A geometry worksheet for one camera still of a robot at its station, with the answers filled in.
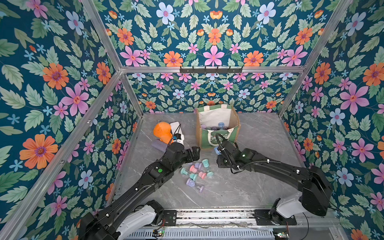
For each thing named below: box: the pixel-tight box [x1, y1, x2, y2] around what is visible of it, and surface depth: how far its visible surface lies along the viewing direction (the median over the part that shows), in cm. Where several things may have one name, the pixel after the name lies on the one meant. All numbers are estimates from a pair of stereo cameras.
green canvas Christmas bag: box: [196, 105, 241, 149], surface depth 98 cm
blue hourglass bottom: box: [218, 122, 225, 130], surface depth 107 cm
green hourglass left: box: [180, 167, 189, 175], surface depth 89 cm
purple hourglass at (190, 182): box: [186, 178, 195, 187], surface depth 84 cm
